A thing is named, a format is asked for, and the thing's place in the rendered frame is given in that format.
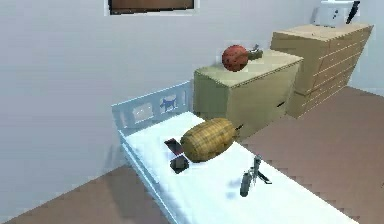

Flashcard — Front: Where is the dark red flat phone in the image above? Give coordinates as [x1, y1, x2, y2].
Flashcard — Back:
[163, 137, 186, 157]

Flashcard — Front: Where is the small olive grey object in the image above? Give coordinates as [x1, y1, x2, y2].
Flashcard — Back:
[246, 44, 264, 62]

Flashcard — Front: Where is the beige bedside cabinet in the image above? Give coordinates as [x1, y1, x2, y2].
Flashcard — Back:
[192, 48, 305, 141]

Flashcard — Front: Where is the black stick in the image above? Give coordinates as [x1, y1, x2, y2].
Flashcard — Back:
[345, 0, 362, 25]

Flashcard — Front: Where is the white bed with blue headboard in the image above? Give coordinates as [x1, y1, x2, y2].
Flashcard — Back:
[111, 79, 360, 224]

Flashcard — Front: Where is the dark framed wall picture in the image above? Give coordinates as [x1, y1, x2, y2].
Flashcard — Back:
[104, 0, 200, 17]

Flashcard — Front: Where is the tan chest of drawers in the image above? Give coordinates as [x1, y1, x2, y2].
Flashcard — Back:
[269, 22, 375, 120]

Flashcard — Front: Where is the small black box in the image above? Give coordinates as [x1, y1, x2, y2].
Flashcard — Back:
[169, 154, 190, 175]

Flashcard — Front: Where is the orange black striped basketball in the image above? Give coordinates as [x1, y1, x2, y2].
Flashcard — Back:
[221, 44, 250, 73]

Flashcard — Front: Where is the white box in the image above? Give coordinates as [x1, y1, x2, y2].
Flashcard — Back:
[312, 0, 362, 28]

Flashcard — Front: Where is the yellow woven barrel pillow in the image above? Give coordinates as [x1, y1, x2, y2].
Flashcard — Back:
[179, 117, 240, 164]

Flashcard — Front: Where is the grey metal gadget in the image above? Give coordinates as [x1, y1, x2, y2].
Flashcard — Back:
[239, 154, 273, 198]

